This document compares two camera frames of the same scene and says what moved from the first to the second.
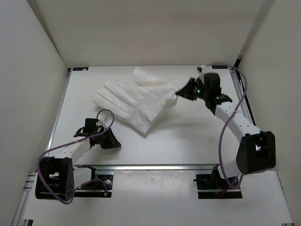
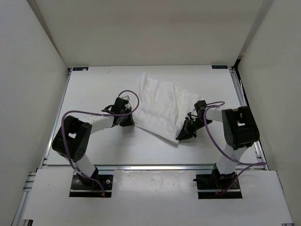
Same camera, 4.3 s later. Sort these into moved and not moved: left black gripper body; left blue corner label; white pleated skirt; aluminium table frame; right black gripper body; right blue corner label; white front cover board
Moved: left black gripper body; white pleated skirt; right black gripper body
Not moved: white front cover board; left blue corner label; right blue corner label; aluminium table frame
